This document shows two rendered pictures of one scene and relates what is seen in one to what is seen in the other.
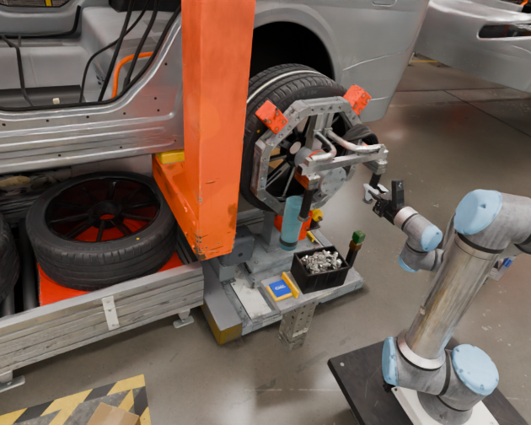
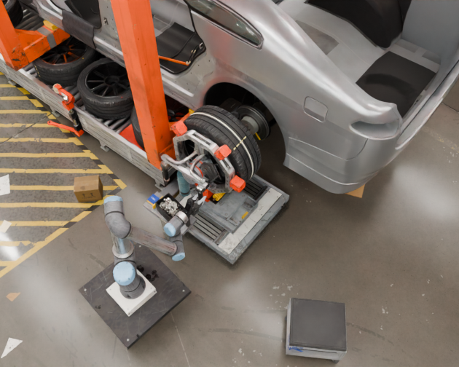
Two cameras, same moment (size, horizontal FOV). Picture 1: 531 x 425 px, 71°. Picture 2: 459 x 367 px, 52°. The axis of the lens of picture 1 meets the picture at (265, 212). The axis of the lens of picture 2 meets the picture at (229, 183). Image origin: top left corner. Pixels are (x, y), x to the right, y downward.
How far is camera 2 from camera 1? 3.17 m
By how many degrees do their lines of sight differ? 50
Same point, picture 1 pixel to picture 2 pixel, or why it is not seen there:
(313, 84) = (204, 129)
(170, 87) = (193, 83)
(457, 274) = not seen: hidden behind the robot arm
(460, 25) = not seen: outside the picture
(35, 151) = not seen: hidden behind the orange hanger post
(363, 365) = (143, 255)
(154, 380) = (125, 191)
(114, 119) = (172, 81)
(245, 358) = (151, 221)
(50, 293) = (130, 129)
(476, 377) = (116, 271)
